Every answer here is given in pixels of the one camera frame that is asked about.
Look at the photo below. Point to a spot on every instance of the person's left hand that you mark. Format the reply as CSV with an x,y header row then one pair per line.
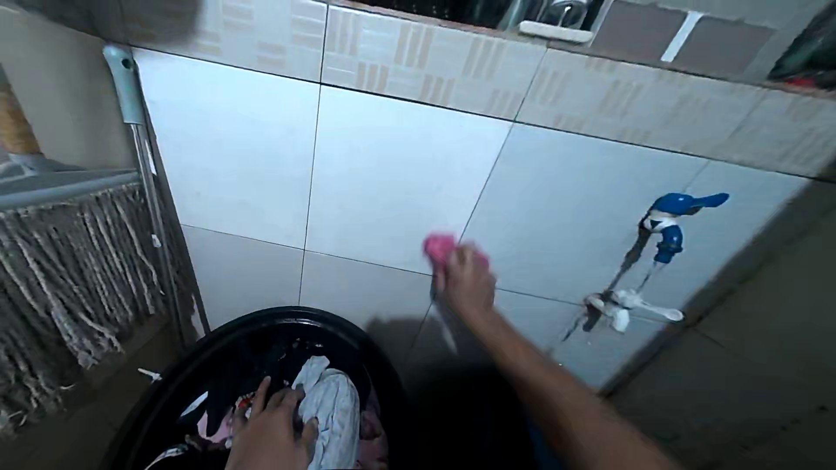
x,y
266,438

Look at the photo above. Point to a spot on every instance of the person's right hand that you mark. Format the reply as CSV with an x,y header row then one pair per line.
x,y
473,288

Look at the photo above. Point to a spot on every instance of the person's left little finger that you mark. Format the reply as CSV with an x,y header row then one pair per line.
x,y
240,415

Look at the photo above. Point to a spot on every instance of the person's left index finger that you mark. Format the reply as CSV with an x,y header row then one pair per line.
x,y
293,399

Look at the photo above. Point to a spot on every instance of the person's left ring finger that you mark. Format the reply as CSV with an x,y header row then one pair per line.
x,y
260,395

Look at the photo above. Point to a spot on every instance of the person's right fingers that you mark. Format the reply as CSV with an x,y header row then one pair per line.
x,y
460,260

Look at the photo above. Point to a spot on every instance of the person's left middle finger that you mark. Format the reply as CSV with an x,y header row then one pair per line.
x,y
276,399

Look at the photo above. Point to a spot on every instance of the person's left thumb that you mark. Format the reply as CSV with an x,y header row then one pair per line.
x,y
309,434

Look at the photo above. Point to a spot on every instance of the pink cloth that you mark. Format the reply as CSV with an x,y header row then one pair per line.
x,y
439,247

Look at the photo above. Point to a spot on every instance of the person's right forearm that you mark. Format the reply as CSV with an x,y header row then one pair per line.
x,y
555,390

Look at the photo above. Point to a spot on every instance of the white crumpled garment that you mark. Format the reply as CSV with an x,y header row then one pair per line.
x,y
333,411

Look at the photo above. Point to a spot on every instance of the pile of mixed laundry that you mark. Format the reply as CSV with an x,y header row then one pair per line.
x,y
371,437

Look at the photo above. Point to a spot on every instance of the small white plastic piece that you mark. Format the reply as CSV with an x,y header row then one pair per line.
x,y
151,374

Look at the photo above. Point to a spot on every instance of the black round tub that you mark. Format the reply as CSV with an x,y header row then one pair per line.
x,y
385,365

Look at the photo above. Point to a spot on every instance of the white plastic faucet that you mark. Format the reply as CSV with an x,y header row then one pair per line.
x,y
625,303

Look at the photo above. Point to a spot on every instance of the blue plastic faucet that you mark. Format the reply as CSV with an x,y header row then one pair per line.
x,y
677,205

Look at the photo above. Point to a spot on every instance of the white bar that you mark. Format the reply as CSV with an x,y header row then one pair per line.
x,y
555,31

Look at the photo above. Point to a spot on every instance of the clear glass jar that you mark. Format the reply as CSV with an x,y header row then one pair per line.
x,y
565,13

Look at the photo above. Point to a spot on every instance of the metal pole with blue grip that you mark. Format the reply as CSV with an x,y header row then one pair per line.
x,y
125,95

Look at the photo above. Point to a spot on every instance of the dark green bag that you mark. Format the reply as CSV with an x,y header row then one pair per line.
x,y
810,55

